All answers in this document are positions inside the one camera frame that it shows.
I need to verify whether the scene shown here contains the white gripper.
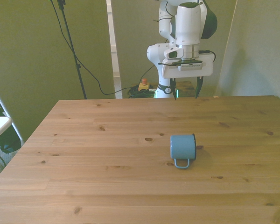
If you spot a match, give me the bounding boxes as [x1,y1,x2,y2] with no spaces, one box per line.
[161,53,214,101]

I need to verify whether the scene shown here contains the blue enamel mug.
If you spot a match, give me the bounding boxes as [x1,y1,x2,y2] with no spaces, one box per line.
[169,133,197,170]

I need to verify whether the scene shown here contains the yellow emergency stop button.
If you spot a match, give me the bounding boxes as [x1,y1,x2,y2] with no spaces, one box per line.
[138,78,151,92]

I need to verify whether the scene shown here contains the black tripod stand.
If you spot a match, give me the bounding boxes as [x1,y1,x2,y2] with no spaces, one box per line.
[56,0,88,100]

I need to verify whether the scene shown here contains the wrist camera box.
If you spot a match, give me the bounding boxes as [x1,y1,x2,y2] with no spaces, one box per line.
[176,62,204,71]

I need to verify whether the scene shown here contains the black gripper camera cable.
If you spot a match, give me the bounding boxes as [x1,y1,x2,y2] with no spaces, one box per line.
[198,49,217,63]

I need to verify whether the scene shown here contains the thin black stop-button cable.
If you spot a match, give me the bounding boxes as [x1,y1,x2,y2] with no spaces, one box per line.
[140,64,156,82]

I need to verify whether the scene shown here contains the coiled dark green cables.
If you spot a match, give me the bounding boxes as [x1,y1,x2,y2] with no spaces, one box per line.
[127,84,158,99]

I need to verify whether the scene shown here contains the white door frame strip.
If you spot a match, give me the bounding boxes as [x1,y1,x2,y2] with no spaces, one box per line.
[106,0,123,99]

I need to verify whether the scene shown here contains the black tripod cable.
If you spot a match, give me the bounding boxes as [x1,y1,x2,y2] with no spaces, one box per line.
[49,0,122,96]

